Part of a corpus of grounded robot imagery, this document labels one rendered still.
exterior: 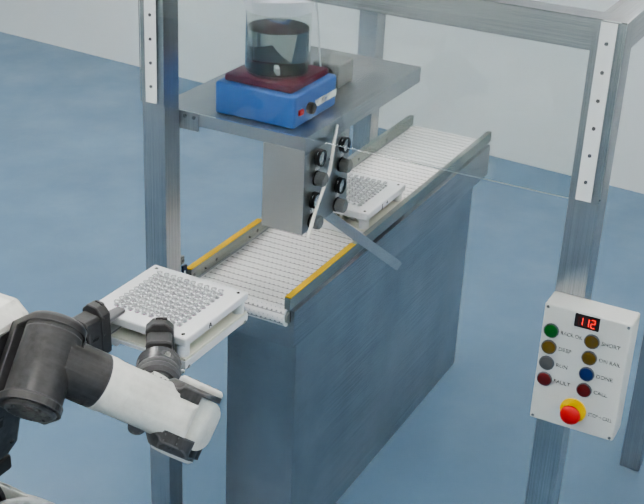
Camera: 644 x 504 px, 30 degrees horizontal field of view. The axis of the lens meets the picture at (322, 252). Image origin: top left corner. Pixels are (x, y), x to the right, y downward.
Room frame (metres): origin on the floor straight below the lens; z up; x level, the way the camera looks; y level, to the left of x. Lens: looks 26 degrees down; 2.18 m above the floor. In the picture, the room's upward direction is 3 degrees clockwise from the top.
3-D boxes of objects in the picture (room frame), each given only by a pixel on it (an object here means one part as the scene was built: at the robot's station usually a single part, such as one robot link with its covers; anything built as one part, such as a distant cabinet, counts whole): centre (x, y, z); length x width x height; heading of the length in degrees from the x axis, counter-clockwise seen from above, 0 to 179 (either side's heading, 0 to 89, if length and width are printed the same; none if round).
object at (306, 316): (3.12, -0.10, 0.77); 1.30 x 0.29 x 0.10; 154
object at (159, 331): (2.04, 0.31, 0.94); 0.12 x 0.10 x 0.13; 6
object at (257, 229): (3.17, 0.02, 0.85); 1.32 x 0.02 x 0.03; 154
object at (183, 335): (2.27, 0.32, 0.94); 0.25 x 0.24 x 0.02; 63
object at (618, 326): (2.04, -0.52, 0.97); 0.17 x 0.06 x 0.26; 64
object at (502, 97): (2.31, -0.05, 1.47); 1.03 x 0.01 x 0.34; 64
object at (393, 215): (3.05, -0.22, 0.85); 1.32 x 0.02 x 0.03; 154
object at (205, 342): (2.27, 0.32, 0.89); 0.24 x 0.24 x 0.02; 63
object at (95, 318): (2.11, 0.48, 0.94); 0.12 x 0.10 x 0.13; 146
